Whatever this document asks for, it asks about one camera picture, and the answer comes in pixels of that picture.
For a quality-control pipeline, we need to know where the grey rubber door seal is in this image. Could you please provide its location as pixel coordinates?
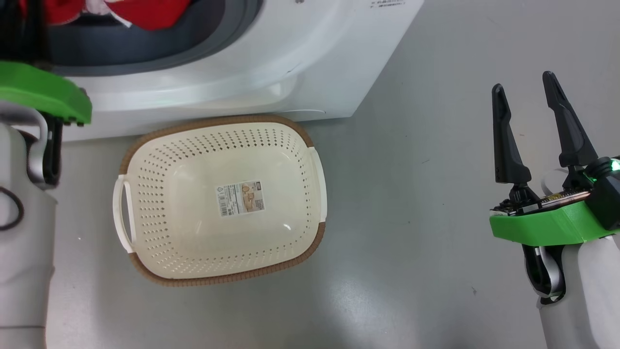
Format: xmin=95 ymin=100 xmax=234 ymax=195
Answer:
xmin=46 ymin=0 xmax=264 ymax=73

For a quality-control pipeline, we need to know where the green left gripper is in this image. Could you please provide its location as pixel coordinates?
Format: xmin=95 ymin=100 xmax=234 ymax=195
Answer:
xmin=0 ymin=61 xmax=93 ymax=127

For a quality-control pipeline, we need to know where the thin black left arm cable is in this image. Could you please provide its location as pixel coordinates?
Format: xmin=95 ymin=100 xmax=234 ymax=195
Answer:
xmin=0 ymin=187 xmax=25 ymax=231

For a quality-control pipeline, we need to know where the white front-load washing machine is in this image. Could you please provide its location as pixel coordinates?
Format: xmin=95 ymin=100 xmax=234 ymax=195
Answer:
xmin=0 ymin=0 xmax=424 ymax=142

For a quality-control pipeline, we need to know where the cream perforated laundry basket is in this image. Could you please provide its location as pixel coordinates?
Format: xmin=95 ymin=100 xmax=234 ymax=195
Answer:
xmin=112 ymin=115 xmax=327 ymax=286

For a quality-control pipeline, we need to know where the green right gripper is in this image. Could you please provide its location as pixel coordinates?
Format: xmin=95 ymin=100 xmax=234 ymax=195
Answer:
xmin=489 ymin=71 xmax=620 ymax=245

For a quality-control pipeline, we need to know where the red shirt with white trim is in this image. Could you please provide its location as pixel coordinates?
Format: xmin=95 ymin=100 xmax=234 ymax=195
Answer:
xmin=19 ymin=0 xmax=192 ymax=31

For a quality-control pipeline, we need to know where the paper label sticker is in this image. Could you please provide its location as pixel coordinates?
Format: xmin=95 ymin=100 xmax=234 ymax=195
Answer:
xmin=216 ymin=180 xmax=265 ymax=217

